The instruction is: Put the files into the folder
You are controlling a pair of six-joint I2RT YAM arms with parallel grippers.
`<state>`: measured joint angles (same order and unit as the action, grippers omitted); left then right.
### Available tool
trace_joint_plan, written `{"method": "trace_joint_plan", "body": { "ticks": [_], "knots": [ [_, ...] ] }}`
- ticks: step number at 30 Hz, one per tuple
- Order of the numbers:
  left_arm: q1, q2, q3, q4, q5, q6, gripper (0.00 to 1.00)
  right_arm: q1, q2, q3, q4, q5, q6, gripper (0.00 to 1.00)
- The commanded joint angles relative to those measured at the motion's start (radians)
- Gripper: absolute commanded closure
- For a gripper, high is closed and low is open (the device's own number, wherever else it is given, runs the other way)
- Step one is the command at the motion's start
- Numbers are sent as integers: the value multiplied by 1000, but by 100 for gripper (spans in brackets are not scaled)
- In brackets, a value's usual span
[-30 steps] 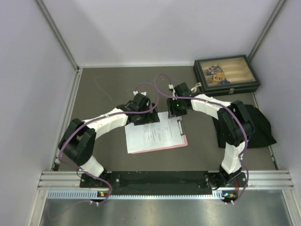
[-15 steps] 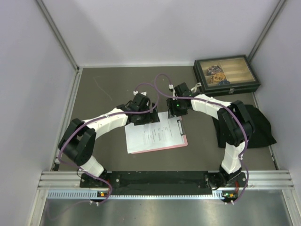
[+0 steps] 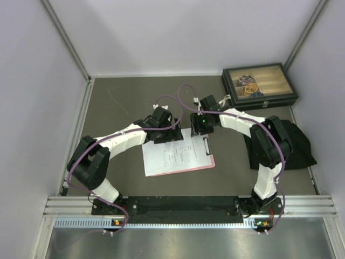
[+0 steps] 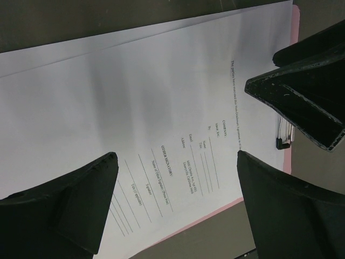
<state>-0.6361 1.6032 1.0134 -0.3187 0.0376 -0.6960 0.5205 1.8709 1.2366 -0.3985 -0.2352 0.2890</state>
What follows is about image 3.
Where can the left aluminium frame post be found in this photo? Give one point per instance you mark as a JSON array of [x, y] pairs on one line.
[[65, 38]]

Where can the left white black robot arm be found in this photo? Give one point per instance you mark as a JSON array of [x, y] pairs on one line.
[[90, 160]]

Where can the form paper sheet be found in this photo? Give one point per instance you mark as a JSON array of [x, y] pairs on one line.
[[175, 153]]

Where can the white ribbon loop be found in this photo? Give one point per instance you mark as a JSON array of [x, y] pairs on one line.
[[224, 100]]

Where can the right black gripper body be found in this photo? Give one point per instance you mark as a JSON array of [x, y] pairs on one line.
[[206, 126]]

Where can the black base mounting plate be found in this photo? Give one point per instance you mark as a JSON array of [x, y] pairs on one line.
[[194, 209]]

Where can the pink clipboard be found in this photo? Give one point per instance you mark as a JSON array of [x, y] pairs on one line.
[[210, 153]]

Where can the right aluminium frame post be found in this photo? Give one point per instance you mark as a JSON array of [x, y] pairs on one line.
[[316, 15]]

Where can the grey slotted cable duct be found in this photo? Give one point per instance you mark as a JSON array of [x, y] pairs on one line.
[[108, 223]]

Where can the aluminium frame post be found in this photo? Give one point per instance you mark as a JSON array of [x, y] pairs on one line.
[[65, 38], [316, 15]]

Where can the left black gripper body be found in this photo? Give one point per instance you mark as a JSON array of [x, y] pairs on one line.
[[165, 136]]

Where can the aluminium front rail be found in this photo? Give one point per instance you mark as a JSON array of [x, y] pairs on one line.
[[295, 206]]

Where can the dark green display box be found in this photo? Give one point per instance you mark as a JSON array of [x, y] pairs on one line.
[[258, 87]]

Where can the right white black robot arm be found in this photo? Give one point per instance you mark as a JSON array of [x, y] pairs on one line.
[[270, 143]]

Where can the black folded cloth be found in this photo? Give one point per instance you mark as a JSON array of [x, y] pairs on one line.
[[300, 158]]

